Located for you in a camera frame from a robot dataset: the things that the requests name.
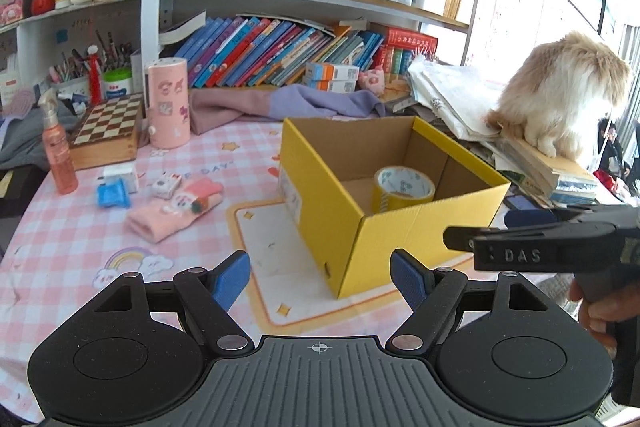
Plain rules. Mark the orange white box stack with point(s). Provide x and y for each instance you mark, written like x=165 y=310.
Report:
x=331 y=78

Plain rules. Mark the row of colourful books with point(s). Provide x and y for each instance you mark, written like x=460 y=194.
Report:
x=250 y=51

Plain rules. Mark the red tassel bottle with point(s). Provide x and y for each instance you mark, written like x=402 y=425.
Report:
x=95 y=79

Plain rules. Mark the stack of papers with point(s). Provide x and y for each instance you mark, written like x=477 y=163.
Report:
x=461 y=97

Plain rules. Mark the pink purple cloth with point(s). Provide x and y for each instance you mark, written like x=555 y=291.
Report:
x=212 y=108

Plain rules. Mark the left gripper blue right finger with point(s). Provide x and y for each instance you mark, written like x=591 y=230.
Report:
x=432 y=295

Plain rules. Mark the pink pig plush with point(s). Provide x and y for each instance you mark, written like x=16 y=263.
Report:
x=372 y=80

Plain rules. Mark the pink spray bottle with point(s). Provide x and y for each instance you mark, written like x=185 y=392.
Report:
x=56 y=145

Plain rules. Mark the pink fuzzy sock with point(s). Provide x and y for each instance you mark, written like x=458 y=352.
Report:
x=162 y=218

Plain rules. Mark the pink cylinder container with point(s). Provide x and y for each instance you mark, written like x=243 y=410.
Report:
x=168 y=111

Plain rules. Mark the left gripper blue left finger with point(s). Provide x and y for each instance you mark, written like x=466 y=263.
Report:
x=207 y=296

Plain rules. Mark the yellow cardboard box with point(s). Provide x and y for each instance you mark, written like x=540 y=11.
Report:
x=360 y=189

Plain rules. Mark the fluffy cat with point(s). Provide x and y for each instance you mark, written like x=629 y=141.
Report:
x=559 y=93

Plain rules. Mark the green lid white jar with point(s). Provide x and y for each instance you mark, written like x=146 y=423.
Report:
x=118 y=83

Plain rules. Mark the yellow tape roll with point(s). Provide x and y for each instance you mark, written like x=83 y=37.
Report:
x=398 y=187

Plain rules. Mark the person's right hand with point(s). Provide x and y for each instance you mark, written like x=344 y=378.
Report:
x=622 y=305

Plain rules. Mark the small white printed box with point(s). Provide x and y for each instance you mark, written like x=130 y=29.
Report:
x=166 y=185

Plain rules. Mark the grey clothing pile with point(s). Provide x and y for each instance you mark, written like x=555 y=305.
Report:
x=23 y=144

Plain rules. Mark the white charger adapter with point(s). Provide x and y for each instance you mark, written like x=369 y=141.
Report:
x=125 y=172

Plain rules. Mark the red dictionary book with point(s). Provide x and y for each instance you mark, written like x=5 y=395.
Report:
x=406 y=39

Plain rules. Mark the blue plastic clip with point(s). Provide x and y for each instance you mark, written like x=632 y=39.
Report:
x=113 y=194

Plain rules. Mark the wooden chess board box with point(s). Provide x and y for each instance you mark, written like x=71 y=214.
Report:
x=108 y=133

